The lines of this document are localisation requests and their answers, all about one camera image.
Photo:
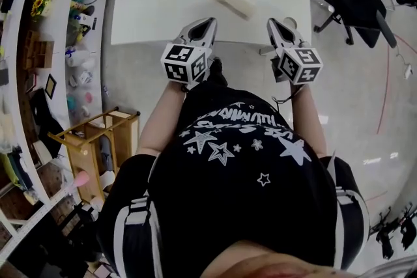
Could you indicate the person's head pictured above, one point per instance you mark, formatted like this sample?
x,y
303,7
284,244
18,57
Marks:
x,y
277,262

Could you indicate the sunflower pot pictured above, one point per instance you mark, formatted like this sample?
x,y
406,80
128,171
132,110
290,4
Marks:
x,y
40,8

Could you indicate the pink toy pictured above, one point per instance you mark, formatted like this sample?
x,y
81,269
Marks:
x,y
79,180

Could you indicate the person's black star shirt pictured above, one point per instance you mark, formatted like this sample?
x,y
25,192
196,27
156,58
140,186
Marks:
x,y
244,205

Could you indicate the person's right forearm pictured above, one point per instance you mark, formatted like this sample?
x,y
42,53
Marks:
x,y
309,117

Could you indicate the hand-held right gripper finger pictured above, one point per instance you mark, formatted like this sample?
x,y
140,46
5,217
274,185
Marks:
x,y
275,39
291,37

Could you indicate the person's black shoe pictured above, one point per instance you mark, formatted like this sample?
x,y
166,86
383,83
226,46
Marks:
x,y
217,70

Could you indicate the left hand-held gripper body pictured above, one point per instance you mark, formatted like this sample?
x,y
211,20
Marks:
x,y
182,63

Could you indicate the wooden organiser box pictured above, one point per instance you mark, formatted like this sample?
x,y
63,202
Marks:
x,y
37,50

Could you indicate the black bag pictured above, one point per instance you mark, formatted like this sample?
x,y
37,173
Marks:
x,y
45,120

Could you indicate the person's left forearm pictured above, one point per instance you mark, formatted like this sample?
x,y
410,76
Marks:
x,y
159,120

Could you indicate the wooden stool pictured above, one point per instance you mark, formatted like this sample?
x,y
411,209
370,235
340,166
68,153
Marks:
x,y
94,143

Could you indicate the white power adapter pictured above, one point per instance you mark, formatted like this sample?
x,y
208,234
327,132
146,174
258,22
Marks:
x,y
408,71

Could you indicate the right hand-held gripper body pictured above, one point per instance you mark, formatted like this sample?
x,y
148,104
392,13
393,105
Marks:
x,y
301,65

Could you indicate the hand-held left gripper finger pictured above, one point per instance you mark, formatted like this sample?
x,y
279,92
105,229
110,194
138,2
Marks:
x,y
210,37
192,33

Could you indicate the white shelving unit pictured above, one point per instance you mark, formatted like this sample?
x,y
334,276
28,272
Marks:
x,y
9,52

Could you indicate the black office chair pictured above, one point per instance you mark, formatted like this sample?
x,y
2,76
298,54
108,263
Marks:
x,y
355,0

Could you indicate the black picture frame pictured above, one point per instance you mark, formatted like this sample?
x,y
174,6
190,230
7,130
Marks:
x,y
50,86

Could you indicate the beige rectangular box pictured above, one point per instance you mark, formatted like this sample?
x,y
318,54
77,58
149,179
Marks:
x,y
233,1

